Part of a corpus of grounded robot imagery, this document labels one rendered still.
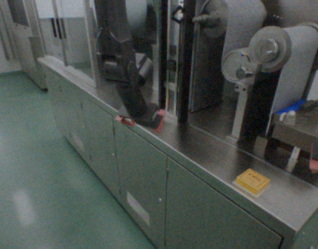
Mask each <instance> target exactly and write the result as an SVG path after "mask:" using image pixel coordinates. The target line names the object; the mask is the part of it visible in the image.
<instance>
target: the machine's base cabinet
mask: <svg viewBox="0 0 318 249"><path fill-rule="evenodd" d="M42 68H43V71H44V77H45V79H46V83H47V89H48V92H49V97H50V100H51V105H52V107H53V113H54V118H55V120H56V126H57V128H58V129H59V130H60V131H61V132H62V134H63V135H64V136H65V137H66V139H67V140H68V141H69V142H70V143H71V144H72V146H74V147H75V149H76V150H77V152H78V153H79V154H80V156H82V158H83V159H84V160H85V161H86V162H87V164H88V165H90V167H91V168H92V170H93V171H94V172H95V173H96V175H97V176H98V177H99V178H100V179H101V180H102V182H104V184H105V185H106V187H107V188H108V189H109V190H110V192H111V193H112V194H113V195H114V196H115V197H116V199H117V200H119V202H120V203H121V205H122V206H123V207H124V208H125V210H126V211H127V212H128V213H129V214H130V215H131V217H133V219H134V221H136V223H137V224H138V225H139V226H140V228H141V229H142V230H143V231H144V232H145V234H146V235H147V236H148V237H149V238H150V240H151V241H152V243H154V244H155V246H156V247H157V248H158V249H309V248H310V247H311V246H312V247H314V248H315V249H317V247H318V212H317V213H316V214H315V216H314V217H313V218H312V220H310V222H309V223H308V224H307V225H306V226H305V227H304V229H303V230H302V231H301V232H300V233H299V235H298V236H297V237H296V238H295V240H294V241H292V240H291V239H289V238H288V237H287V236H285V235H284V234H282V233H281V232H279V231H278V230H277V229H276V228H273V227H272V226H271V225H269V224H268V223H267V222H266V221H264V220H262V219H261V218H259V217H258V216H257V215H256V214H254V213H252V212H251V211H249V210H248V209H247V208H245V206H243V205H241V204H240V203H238V202H237V201H235V200H234V199H232V198H231V197H230V196H229V195H227V194H226V193H224V192H222V191H221V190H220V189H218V188H217V187H216V186H214V185H213V184H211V183H210V182H208V181H207V180H206V179H204V178H202V177H201V176H200V175H199V174H197V173H195V172H194V171H193V170H191V169H190V168H188V167H187V166H185V165H184V164H183V163H181V162H180V161H179V160H177V159H175V158H174V157H172V155H170V154H168V153H166V151H164V150H163V149H161V148H160V147H159V146H157V145H155V144H154V143H152V142H151V141H150V140H149V139H146V137H144V136H143V135H141V133H139V132H137V131H136V130H134V129H133V128H132V127H130V126H128V125H127V124H124V123H122V122H119V121H117V120H116V116H114V115H113V114H112V113H110V112H109V111H107V110H105V109H104V108H103V107H101V106H100V105H98V104H97V103H96V102H94V101H93V100H91V99H90V98H89V97H87V96H86V95H85V94H83V93H81V92H80V91H79V90H77V89H76V88H74V87H73V86H71V85H70V84H69V83H67V82H66V81H64V79H62V78H60V77H58V76H57V75H56V74H55V73H53V72H52V71H50V70H48V69H47V68H46V67H44V66H43V65H42Z"/></svg>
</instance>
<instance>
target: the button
mask: <svg viewBox="0 0 318 249"><path fill-rule="evenodd" d="M269 182H270V179H267V178H265V177H264V176H262V175H260V174H258V173H257V172H256V171H253V170H251V169H248V170H247V171H245V172H244V173H242V174H241V175H239V176H238V177H237V178H236V183H237V184H238V185H239V186H242V187H243V188H244V189H246V190H249V192H252V193H253V194H254V195H255V196H257V194H258V193H260V192H261V191H262V190H264V189H265V188H266V187H267V186H269Z"/></svg>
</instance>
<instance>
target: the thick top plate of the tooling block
mask: <svg viewBox="0 0 318 249"><path fill-rule="evenodd" d="M315 101H317V105H316V106H313V107H312V108H310V109H309V110H307V111H303V110H297V111H295V113H296V118H297V119H296V121H295V125H288V124H284V123H283V121H277V122H276V123H275V127H274V131H273V133H272V137H273V138H275V139H278V140H280V141H282V142H284V143H288V144H289V145H292V146H295V147H298V148H299V149H301V150H304V151H307V152H309V153H311V146H312V143H313V141H314V140H318V134H317V133H315V130H316V128H317V126H318V99H317V100H315Z"/></svg>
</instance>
